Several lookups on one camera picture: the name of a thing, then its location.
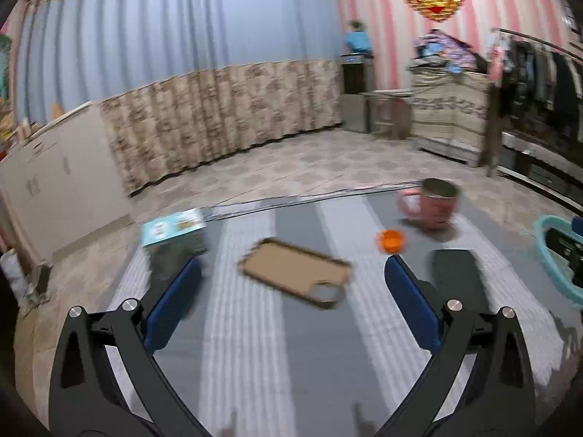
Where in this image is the orange peel piece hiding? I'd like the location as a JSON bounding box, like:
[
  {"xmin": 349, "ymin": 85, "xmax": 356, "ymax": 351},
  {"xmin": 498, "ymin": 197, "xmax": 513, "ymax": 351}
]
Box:
[{"xmin": 376, "ymin": 229, "xmax": 406, "ymax": 255}]

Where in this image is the turquoise plastic basket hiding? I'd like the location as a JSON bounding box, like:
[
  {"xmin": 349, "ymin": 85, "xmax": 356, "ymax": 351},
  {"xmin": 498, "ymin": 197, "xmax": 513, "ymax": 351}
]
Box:
[{"xmin": 533, "ymin": 215, "xmax": 583, "ymax": 309}]

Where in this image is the low lace covered shelf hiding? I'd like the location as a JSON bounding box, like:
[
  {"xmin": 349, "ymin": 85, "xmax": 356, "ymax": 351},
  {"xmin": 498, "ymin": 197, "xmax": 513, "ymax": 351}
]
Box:
[{"xmin": 497, "ymin": 131, "xmax": 582, "ymax": 214}]

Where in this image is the dark green cylinder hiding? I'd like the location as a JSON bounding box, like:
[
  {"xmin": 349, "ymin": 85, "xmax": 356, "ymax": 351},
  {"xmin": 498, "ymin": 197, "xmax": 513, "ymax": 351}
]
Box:
[{"xmin": 145, "ymin": 232, "xmax": 208, "ymax": 283}]

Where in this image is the pink mug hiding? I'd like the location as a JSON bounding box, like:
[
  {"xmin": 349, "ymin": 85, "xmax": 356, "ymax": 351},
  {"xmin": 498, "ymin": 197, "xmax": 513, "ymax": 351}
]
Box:
[{"xmin": 397, "ymin": 178, "xmax": 461, "ymax": 231}]

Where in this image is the clothes rack with garments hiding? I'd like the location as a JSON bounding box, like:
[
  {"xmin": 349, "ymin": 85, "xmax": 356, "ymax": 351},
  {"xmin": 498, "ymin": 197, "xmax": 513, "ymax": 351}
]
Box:
[{"xmin": 488, "ymin": 27, "xmax": 582, "ymax": 184}]

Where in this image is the teal tissue box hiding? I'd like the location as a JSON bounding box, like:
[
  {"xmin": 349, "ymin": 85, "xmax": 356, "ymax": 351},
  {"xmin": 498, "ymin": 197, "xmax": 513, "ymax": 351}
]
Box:
[{"xmin": 140, "ymin": 208, "xmax": 206, "ymax": 248}]

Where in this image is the cloth covered cabinet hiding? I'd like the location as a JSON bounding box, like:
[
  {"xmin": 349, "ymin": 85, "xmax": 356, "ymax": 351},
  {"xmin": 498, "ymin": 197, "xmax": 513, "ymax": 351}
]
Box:
[{"xmin": 409, "ymin": 67, "xmax": 489, "ymax": 167}]

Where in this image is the grey striped tablecloth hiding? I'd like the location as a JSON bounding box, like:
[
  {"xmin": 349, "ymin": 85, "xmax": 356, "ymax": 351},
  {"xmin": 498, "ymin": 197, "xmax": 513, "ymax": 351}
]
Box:
[{"xmin": 103, "ymin": 185, "xmax": 575, "ymax": 437}]

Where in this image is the white cabinet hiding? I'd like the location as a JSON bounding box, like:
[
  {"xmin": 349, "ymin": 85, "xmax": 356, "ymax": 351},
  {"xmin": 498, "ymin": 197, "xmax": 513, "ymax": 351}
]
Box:
[{"xmin": 1, "ymin": 103, "xmax": 133, "ymax": 263}]

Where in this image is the small metal side table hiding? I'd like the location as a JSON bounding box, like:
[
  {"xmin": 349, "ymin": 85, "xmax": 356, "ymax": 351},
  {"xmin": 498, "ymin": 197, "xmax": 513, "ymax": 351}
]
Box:
[{"xmin": 364, "ymin": 89, "xmax": 413, "ymax": 140}]

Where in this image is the pile of clothes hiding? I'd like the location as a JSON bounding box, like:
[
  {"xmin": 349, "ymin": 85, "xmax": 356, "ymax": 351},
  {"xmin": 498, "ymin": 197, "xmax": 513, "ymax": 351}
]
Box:
[{"xmin": 412, "ymin": 29, "xmax": 487, "ymax": 73}]

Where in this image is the grey water dispenser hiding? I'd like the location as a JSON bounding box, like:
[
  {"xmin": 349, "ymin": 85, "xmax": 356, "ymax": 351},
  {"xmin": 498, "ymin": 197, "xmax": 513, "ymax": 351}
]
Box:
[{"xmin": 340, "ymin": 52, "xmax": 376, "ymax": 133}]

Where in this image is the blue covered water bottle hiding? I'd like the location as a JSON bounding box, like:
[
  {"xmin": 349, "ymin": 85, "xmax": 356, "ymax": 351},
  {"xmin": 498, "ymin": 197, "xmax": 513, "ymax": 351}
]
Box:
[{"xmin": 345, "ymin": 31, "xmax": 372, "ymax": 54}]

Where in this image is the small potted plant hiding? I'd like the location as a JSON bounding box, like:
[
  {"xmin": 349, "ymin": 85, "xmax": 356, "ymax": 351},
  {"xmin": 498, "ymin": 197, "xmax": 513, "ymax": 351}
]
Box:
[{"xmin": 349, "ymin": 20, "xmax": 365, "ymax": 32}]

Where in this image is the blue floral curtain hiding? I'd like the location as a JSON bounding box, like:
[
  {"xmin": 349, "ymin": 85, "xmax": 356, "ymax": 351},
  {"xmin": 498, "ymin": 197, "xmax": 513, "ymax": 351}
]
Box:
[{"xmin": 15, "ymin": 0, "xmax": 341, "ymax": 192}]

